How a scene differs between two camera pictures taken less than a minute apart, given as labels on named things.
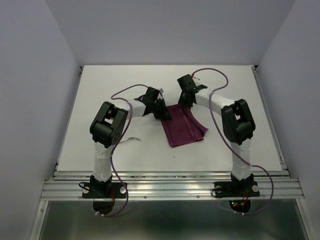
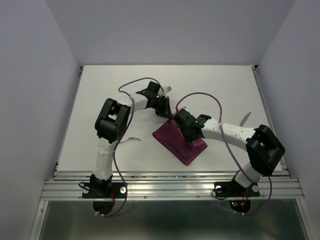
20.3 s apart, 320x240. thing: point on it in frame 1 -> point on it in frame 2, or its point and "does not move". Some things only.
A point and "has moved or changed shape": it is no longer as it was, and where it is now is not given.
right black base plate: (239, 189) does not move
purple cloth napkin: (184, 127) has moved or changed shape
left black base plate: (104, 190) does not move
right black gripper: (182, 102) -> (189, 138)
